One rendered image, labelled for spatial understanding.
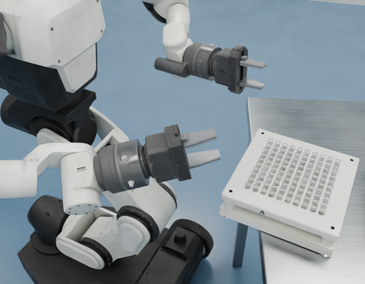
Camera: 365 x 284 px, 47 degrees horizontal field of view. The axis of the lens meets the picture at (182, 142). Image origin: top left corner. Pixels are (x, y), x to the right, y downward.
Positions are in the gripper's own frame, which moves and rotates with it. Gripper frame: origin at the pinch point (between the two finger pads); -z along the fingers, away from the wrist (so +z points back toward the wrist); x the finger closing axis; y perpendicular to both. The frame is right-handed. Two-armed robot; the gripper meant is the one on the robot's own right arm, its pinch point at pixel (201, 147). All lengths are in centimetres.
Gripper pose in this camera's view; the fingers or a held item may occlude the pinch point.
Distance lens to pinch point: 75.5
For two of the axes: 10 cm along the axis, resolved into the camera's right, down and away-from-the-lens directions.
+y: 1.3, 6.8, -7.2
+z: -9.7, 2.3, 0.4
